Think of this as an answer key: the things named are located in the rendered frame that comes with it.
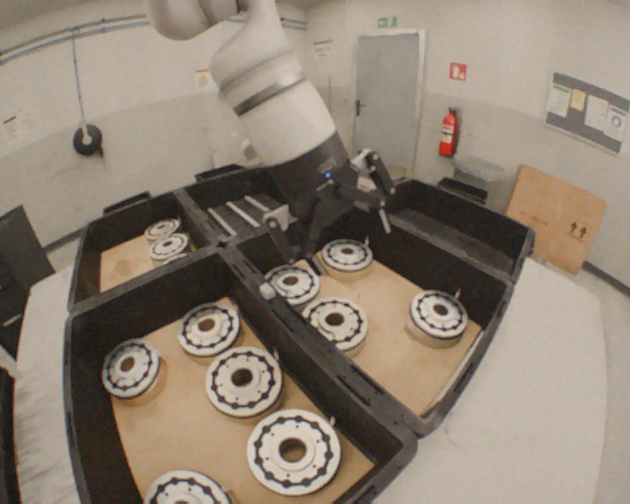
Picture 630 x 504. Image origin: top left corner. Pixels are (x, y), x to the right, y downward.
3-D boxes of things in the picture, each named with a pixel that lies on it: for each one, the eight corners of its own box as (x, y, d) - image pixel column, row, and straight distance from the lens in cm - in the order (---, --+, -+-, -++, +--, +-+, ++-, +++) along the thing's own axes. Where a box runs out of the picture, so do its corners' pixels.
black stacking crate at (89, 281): (234, 294, 52) (221, 247, 45) (103, 357, 54) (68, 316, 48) (185, 223, 84) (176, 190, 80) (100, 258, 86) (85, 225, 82)
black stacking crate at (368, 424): (391, 462, 36) (422, 444, 26) (193, 594, 40) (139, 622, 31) (235, 295, 51) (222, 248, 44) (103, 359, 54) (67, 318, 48)
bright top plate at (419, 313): (475, 316, 47) (477, 314, 47) (445, 349, 40) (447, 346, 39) (432, 285, 49) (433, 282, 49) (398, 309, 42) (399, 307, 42)
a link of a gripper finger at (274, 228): (268, 207, 26) (296, 247, 29) (254, 217, 26) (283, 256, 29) (274, 216, 23) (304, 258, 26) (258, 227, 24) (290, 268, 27)
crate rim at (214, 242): (225, 255, 45) (222, 244, 44) (73, 325, 49) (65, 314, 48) (178, 195, 81) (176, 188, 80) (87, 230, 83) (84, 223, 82)
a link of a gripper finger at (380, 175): (369, 154, 26) (386, 200, 29) (382, 146, 27) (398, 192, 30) (355, 151, 28) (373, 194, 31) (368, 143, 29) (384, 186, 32)
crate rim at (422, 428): (510, 295, 47) (517, 284, 46) (418, 447, 27) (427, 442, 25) (345, 207, 60) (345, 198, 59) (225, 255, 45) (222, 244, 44)
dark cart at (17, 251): (76, 351, 202) (-6, 236, 167) (31, 376, 223) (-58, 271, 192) (75, 300, 248) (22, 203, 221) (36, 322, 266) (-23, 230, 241)
